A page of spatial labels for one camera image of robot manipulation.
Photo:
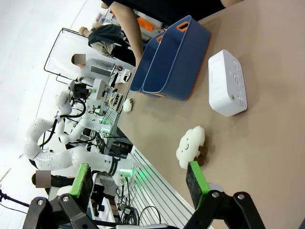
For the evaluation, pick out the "black tripod pole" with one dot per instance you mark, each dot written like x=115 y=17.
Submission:
x=14 y=200

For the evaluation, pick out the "background person white shirt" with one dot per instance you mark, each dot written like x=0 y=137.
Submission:
x=95 y=68

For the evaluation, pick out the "white digital clock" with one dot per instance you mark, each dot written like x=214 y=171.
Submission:
x=226 y=83

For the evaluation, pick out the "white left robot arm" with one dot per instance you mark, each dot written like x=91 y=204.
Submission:
x=62 y=159

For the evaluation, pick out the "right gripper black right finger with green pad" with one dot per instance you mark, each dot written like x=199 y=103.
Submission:
x=196 y=183

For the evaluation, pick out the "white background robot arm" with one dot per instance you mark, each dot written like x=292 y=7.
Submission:
x=83 y=126

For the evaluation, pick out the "white cloud plush toy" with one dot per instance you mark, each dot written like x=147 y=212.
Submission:
x=190 y=145

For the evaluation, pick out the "background person black clothes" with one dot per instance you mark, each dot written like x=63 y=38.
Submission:
x=57 y=180

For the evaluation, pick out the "person's bare forearm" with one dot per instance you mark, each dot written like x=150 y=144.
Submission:
x=129 y=31

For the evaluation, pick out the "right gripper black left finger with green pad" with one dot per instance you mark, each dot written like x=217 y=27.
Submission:
x=82 y=181

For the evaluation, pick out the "aluminium table edge rail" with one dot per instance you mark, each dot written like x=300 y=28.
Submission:
x=157 y=188

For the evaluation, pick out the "black metal frame stand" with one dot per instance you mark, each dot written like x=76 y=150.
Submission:
x=53 y=47

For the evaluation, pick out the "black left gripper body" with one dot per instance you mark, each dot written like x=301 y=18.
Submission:
x=78 y=90

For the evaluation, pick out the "person's black shirt torso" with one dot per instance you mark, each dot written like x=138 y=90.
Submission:
x=166 y=9

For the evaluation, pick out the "small white sheep plush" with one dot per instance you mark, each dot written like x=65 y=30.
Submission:
x=127 y=105

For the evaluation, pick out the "background person dark jacket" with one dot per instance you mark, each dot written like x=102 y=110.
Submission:
x=107 y=40

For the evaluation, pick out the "orange background item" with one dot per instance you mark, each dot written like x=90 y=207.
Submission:
x=146 y=23

